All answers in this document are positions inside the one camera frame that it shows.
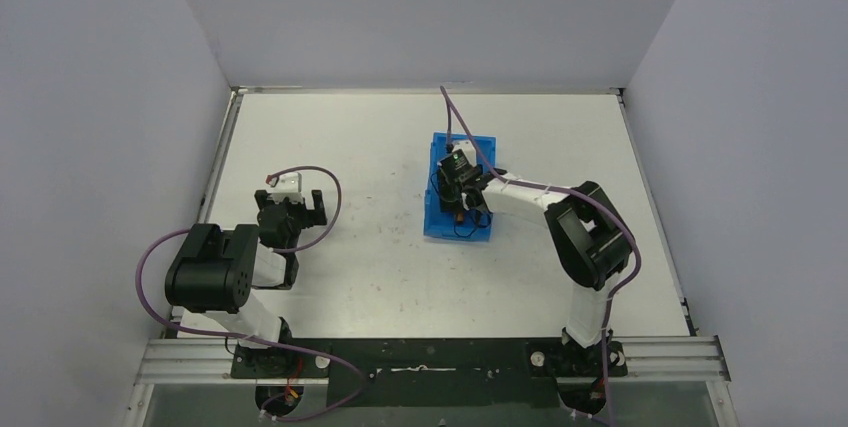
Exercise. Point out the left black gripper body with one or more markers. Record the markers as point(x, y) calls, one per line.
point(289, 201)

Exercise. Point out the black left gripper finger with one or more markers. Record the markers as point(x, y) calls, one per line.
point(262, 198)
point(317, 214)

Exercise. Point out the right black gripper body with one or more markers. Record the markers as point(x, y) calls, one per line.
point(452, 192)

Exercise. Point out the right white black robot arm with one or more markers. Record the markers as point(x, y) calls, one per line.
point(591, 241)

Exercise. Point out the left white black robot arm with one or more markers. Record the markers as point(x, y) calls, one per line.
point(216, 272)

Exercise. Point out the blue plastic bin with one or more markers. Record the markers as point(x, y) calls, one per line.
point(441, 225)

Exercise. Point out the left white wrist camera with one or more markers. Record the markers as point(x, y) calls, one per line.
point(286, 187)

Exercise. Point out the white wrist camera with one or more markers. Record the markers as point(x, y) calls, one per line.
point(467, 148)
point(286, 187)

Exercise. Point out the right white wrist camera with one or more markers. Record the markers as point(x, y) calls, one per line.
point(467, 148)

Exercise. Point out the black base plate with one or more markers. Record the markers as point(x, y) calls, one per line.
point(348, 386)

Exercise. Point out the aluminium front rail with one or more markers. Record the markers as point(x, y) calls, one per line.
point(664, 359)

